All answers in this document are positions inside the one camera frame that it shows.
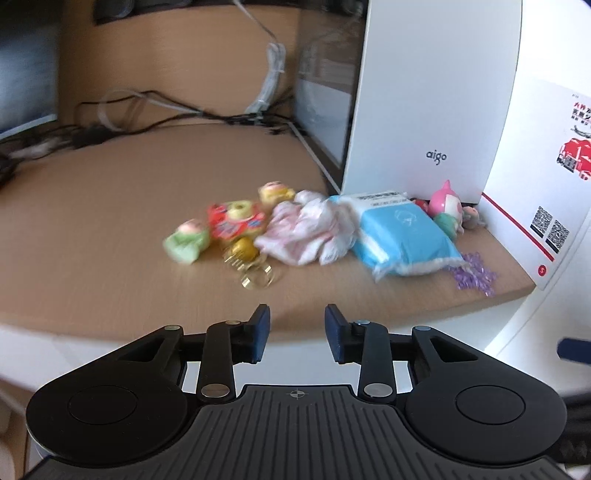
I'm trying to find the white coiled cable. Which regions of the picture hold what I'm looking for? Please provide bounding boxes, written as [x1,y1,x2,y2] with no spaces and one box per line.
[99,88,204,130]

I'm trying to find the cream and pink toy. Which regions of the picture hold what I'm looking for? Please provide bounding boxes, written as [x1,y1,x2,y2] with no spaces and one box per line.
[257,181,296,209]

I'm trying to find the white computer case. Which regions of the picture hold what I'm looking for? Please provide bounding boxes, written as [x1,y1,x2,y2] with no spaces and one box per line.
[295,0,522,208]

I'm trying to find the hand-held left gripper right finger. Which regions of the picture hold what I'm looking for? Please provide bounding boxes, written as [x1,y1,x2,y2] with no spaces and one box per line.
[324,303,478,402]

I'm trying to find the yellow ring toy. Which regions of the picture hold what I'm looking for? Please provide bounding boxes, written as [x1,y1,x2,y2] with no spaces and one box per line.
[228,200,254,222]

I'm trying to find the red snack packet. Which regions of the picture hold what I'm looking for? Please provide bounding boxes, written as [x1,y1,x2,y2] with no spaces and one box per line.
[205,199,269,243]

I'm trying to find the white printed box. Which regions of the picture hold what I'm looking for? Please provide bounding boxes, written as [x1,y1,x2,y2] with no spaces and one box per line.
[480,76,591,291]

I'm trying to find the black cable hub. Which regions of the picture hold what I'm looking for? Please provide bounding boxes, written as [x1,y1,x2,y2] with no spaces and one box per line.
[74,127,109,147]

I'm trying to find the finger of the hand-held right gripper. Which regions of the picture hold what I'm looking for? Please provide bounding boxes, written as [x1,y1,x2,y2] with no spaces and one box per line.
[557,337,591,363]

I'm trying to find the grey-blue small toy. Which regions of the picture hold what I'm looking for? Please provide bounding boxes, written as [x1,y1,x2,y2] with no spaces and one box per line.
[462,205,488,230]

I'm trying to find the black cable bundle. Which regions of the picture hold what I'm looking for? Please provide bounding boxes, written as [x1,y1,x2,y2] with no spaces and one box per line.
[0,90,296,185]

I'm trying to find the pink hooded figurine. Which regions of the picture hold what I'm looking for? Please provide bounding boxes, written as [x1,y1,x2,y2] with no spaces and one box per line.
[427,180,465,241]

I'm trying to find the purple bead hair clip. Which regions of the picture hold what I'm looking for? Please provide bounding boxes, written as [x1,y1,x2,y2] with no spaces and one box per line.
[445,251,498,296]

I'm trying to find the green toy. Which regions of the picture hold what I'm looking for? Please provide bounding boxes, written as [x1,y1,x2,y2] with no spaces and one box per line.
[163,219,213,265]

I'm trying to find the white plugged power cable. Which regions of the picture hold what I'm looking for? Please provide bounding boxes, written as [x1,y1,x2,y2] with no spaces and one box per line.
[231,0,287,114]

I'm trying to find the black computer monitor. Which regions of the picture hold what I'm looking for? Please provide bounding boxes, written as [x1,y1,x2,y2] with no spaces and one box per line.
[0,32,58,139]

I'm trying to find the pink and white plastic bag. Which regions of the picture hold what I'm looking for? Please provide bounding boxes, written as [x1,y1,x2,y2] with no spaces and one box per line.
[254,190,361,267]

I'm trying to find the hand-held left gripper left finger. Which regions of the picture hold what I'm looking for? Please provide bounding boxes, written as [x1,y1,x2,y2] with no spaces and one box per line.
[117,303,272,402]

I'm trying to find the blue tissue pack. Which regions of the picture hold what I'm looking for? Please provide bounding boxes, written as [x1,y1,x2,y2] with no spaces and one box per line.
[328,189,465,282]

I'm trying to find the wooden box tray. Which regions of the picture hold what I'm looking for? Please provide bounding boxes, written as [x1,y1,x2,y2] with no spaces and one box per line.
[0,323,509,398]

